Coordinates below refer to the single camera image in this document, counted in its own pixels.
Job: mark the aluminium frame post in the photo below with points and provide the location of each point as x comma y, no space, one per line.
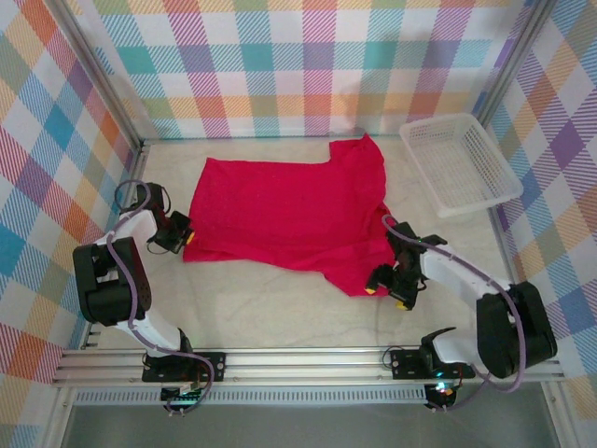
99,70
516,60

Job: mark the white plastic mesh basket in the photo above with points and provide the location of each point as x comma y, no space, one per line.
459,163

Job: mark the controller circuit board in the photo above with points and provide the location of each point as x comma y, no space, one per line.
440,392
182,396

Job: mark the aluminium mounting rail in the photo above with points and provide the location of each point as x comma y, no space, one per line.
303,361

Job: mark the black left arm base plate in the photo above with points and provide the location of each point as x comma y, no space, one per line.
212,366

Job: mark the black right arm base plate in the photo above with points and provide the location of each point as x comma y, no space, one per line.
406,364

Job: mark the right controller circuit board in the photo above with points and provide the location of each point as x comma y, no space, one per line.
440,392

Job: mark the red t-shirt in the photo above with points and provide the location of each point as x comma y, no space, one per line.
280,210

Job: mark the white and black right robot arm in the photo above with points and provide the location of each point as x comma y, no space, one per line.
466,275

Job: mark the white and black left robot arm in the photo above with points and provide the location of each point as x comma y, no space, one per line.
149,331

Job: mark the left controller circuit board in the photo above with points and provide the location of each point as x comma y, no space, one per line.
182,396

